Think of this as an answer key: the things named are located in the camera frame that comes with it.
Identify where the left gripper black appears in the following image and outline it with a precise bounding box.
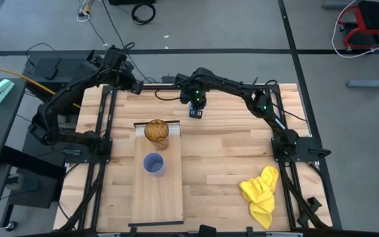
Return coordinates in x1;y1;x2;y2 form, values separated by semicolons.
105;47;144;95

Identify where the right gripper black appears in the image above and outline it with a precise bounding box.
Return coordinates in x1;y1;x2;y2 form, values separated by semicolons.
180;88;207;119

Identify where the light blue plastic cup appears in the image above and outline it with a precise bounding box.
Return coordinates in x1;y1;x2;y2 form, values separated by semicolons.
142;152;166;178

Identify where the wooden shelf board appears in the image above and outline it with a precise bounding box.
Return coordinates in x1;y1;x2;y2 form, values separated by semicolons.
128;120;184;228

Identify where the black equipment cart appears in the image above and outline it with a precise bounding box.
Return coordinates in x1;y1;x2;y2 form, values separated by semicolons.
22;52;95;101

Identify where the yellow cloth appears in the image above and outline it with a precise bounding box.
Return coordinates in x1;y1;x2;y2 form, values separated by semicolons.
238;165;280;230

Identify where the mint green stapler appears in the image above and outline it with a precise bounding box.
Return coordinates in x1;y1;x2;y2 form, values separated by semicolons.
0;78;16;105

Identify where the grey metal floor foot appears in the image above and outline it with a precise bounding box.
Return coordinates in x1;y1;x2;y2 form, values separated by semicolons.
346;70;379;90

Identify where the red rolling stool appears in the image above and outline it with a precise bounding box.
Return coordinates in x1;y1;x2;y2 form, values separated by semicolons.
337;0;379;51

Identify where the black aluminium frame rail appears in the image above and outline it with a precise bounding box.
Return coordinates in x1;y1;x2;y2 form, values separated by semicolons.
286;161;330;230
268;84;298;230
90;86;118;230
21;226;379;237
110;83;280;92
77;85;110;231

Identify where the black table cable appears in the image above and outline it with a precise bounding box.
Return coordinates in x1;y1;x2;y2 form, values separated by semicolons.
154;88;182;102

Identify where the coiled black cable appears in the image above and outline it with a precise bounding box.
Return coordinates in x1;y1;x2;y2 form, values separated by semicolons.
131;2;157;26

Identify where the yellow floor cable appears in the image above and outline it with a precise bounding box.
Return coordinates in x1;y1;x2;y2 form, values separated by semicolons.
0;62;82;109

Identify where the white floor cable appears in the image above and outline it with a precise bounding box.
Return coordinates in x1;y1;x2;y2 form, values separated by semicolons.
331;0;379;59

